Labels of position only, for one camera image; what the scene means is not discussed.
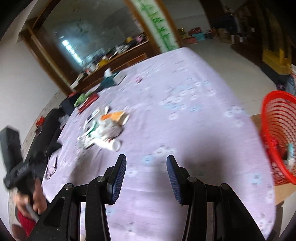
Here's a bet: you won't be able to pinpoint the red flat pouch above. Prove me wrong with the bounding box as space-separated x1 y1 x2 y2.
78 93 99 114

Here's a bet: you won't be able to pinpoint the teal tissue box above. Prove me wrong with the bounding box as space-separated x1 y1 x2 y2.
100 68 127 88

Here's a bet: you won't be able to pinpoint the red plastic mesh basket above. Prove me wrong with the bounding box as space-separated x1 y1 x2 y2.
260 90 295 186

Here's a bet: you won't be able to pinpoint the green cloth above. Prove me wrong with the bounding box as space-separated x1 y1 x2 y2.
74 93 91 108

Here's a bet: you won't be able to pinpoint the clear plastic bag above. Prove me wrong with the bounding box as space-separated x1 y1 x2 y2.
58 114 70 130

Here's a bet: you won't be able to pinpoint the floral purple bed sheet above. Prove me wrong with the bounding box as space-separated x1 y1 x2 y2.
43 48 275 240

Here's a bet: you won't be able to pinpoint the orange box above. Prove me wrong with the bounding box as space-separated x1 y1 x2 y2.
101 111 130 126

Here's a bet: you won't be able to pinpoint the dark bag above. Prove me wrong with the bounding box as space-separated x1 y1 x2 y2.
60 97 78 116

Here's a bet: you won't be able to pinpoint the black sofa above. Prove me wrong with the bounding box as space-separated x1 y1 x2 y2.
25 108 65 161

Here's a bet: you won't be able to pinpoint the wooden headboard shelf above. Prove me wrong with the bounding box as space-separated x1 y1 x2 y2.
74 41 161 92

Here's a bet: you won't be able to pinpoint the eyeglasses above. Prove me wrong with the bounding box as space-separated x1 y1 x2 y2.
44 157 58 180

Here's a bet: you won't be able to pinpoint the pink crumpled ball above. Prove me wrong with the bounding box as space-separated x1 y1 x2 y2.
135 76 142 84

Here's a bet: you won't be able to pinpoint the person left hand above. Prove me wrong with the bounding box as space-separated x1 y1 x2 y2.
14 178 48 219

